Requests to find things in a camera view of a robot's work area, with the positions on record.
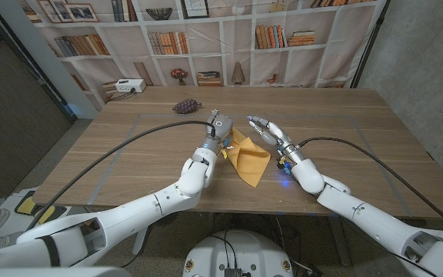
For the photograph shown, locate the white table leg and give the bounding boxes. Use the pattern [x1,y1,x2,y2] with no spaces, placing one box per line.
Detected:
[132,226,149,256]

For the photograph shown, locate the yellow-orange paper envelope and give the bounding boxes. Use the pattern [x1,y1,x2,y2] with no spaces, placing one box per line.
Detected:
[224,127,271,189]

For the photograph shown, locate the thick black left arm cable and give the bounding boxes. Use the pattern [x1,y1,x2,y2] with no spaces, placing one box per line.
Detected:
[27,120,217,232]

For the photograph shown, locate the black backdrop stand pole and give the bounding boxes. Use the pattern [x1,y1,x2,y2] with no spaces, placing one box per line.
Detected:
[350,0,391,88]

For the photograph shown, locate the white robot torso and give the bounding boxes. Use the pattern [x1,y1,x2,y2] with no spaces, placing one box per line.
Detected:
[182,229,295,277]

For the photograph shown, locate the purple toy grapes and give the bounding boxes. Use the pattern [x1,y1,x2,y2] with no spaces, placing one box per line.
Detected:
[172,98,202,115]

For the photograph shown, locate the yellow and black pad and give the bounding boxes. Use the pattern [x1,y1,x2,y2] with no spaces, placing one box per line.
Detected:
[13,190,68,226]

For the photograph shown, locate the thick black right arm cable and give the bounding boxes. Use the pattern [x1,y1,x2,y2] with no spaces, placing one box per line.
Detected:
[297,136,443,238]

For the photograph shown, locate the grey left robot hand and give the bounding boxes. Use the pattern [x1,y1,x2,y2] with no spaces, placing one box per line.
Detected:
[205,108,235,148]

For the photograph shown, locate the black torso cable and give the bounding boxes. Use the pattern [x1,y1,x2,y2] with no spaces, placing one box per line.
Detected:
[209,230,238,270]

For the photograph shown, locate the printed bookshelf backdrop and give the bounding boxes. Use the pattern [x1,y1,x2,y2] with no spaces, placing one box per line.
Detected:
[17,0,386,112]

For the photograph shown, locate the white power strip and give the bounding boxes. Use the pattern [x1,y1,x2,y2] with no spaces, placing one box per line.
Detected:
[115,78,147,94]

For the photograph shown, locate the black power strip cable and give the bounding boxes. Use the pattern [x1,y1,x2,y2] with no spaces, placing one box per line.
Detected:
[108,90,136,102]

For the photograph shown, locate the grey table leg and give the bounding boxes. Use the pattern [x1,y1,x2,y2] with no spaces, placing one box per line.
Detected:
[328,215,352,267]

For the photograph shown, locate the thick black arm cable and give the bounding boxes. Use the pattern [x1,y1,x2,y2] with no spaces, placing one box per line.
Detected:
[27,120,217,232]
[297,136,443,238]

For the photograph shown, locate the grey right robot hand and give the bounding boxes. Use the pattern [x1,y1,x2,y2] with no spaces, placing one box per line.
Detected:
[246,115,295,155]

